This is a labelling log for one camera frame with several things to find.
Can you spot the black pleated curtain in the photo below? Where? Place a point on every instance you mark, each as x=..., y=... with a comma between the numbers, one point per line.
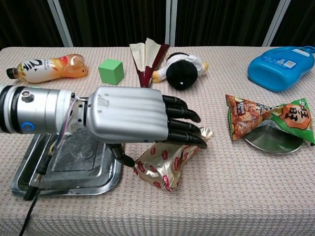
x=115, y=22
x=295, y=22
x=24, y=22
x=221, y=22

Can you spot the green orange snack bag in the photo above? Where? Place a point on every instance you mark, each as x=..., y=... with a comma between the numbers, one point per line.
x=248, y=118

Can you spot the grey metal partition post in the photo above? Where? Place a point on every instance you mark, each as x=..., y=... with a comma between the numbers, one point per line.
x=274, y=22
x=171, y=22
x=61, y=22

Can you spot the cream maroon folding fan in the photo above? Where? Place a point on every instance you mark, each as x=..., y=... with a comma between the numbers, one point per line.
x=145, y=56

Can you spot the rectangular steel tray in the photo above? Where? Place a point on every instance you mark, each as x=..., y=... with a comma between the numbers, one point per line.
x=78, y=159

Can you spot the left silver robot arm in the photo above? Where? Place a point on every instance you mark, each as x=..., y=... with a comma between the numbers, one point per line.
x=41, y=110

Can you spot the round steel plate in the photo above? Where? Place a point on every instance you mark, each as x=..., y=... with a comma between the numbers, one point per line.
x=270, y=142

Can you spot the green cube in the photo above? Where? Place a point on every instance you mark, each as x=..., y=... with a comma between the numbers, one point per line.
x=110, y=71

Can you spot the red white snack packet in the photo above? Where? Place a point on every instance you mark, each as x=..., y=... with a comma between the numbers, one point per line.
x=162, y=164

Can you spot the orange tea bottle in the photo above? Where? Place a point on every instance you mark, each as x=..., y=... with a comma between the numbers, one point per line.
x=49, y=68

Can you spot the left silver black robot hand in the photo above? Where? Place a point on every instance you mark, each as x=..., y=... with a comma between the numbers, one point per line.
x=128, y=115

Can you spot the blue detergent jug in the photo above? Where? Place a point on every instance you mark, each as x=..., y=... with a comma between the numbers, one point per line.
x=278, y=71

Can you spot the pink woven tablecloth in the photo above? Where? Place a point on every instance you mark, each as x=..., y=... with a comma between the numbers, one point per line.
x=221, y=196

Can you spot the black white plush doll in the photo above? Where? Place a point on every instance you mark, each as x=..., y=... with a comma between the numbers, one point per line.
x=180, y=73

